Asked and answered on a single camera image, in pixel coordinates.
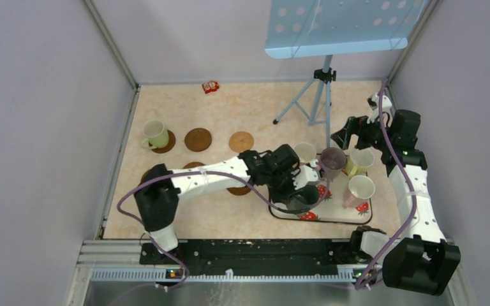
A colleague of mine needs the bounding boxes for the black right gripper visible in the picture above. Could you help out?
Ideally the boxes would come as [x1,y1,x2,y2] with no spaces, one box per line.
[331,111,394,151]

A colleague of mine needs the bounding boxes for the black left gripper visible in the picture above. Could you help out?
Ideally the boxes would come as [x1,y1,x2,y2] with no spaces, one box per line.
[265,165,303,203]

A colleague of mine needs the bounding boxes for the brown wooden coaster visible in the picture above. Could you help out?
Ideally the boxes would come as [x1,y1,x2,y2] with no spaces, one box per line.
[183,161,204,169]
[184,127,212,152]
[148,129,176,154]
[227,187,251,196]

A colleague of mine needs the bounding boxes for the white strawberry tray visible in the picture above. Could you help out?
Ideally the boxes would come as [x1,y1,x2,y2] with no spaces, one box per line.
[269,174,373,225]

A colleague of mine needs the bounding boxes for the woven rattan coaster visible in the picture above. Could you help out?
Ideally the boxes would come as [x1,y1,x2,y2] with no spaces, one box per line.
[228,131,254,153]

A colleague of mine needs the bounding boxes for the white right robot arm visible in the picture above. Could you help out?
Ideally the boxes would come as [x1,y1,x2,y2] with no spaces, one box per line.
[330,110,461,296]

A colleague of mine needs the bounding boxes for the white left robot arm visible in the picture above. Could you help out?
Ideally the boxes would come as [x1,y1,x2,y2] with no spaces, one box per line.
[133,144,321,264]

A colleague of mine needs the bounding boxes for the dark green mug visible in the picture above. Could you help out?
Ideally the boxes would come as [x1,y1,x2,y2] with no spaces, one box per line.
[286,185,320,214]

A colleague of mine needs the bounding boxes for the yellow mug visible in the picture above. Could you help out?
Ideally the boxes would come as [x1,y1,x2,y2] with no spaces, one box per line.
[343,148,375,178]

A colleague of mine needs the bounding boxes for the purple mug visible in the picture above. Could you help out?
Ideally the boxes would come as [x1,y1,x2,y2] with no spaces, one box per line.
[319,147,346,180]

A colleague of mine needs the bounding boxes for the pink white mug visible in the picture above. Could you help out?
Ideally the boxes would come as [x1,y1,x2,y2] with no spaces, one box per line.
[343,175,376,208]

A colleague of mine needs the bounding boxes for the light blue music stand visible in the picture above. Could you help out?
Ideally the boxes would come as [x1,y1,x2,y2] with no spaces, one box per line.
[265,0,428,146]

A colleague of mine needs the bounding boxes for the small red box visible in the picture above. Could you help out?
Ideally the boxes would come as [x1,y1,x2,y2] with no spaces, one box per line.
[202,80,219,94]

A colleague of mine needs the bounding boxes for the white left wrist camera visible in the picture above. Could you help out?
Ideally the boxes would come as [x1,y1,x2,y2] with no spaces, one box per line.
[293,159,321,190]

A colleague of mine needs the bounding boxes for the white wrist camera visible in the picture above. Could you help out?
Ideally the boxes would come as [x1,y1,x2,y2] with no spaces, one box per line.
[367,93,392,123]
[293,159,321,190]

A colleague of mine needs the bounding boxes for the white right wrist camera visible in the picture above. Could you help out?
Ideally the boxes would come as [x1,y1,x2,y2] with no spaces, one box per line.
[367,93,392,123]

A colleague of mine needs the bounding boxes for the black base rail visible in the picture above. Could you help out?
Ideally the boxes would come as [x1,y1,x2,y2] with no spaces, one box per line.
[139,239,372,277]

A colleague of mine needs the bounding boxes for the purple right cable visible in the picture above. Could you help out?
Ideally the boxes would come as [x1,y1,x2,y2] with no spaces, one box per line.
[353,80,419,292]

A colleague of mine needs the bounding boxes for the purple cable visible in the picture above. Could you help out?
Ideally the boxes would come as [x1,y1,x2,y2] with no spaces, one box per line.
[353,80,419,292]
[116,160,334,292]

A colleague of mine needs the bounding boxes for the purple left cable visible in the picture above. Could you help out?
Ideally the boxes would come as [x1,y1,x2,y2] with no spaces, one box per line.
[116,160,334,292]

